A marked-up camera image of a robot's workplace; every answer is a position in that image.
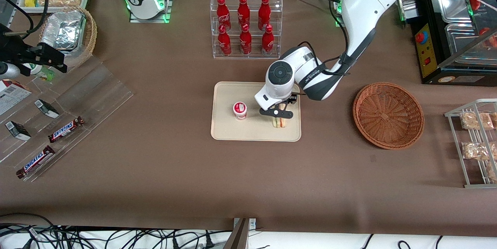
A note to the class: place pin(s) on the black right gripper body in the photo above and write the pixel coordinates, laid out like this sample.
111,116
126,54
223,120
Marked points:
14,50

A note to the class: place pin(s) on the triangle sandwich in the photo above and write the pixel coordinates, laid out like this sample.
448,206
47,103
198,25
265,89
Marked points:
280,123

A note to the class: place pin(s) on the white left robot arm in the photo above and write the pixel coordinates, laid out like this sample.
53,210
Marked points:
369,4

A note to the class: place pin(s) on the beige plastic tray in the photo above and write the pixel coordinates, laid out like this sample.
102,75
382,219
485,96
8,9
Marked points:
240,130

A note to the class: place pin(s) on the light tan wicker basket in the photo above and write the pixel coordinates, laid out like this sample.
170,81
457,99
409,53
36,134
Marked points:
90,35

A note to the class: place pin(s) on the brown wicker basket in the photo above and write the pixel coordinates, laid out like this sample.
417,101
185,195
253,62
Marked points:
388,117

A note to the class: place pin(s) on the green white small bottle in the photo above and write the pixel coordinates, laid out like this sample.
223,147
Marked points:
40,72

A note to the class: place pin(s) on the silver foil pack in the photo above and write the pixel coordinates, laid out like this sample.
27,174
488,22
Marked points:
62,29

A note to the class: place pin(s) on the red white yogurt cup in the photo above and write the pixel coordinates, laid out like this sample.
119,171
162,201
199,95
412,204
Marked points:
240,110

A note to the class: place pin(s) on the small black white box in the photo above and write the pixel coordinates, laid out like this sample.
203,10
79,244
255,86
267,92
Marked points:
17,130
46,108

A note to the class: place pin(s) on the clear acrylic display stand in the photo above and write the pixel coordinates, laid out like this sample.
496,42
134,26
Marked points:
97,93

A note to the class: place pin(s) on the white printed carton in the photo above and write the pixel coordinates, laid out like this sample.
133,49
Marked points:
11,95

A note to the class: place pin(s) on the brown snickers bar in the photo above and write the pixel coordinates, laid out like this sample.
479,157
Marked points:
66,129
35,162

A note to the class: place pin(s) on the red cola bottle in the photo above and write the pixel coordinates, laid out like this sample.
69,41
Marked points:
222,12
264,11
224,43
243,11
245,42
267,43

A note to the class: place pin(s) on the clear acrylic bottle rack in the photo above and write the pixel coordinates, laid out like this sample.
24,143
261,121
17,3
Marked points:
279,20

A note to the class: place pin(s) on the brown table cover sheet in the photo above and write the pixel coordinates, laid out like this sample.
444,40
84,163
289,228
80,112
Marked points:
155,187

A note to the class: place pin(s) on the black food warmer appliance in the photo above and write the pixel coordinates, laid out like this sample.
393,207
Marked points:
431,58

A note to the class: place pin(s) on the silver metal box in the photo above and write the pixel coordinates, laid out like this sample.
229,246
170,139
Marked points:
404,12

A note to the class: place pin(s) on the clear bag brown snack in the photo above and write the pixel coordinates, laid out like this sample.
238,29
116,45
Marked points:
475,150
492,171
475,121

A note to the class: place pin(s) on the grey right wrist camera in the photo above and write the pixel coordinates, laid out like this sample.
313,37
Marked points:
8,71

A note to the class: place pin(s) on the metal table clamp bracket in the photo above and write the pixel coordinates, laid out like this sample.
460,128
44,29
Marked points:
252,223

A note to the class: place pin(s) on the dark camera mount pole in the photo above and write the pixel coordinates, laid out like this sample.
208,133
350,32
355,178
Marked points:
238,237

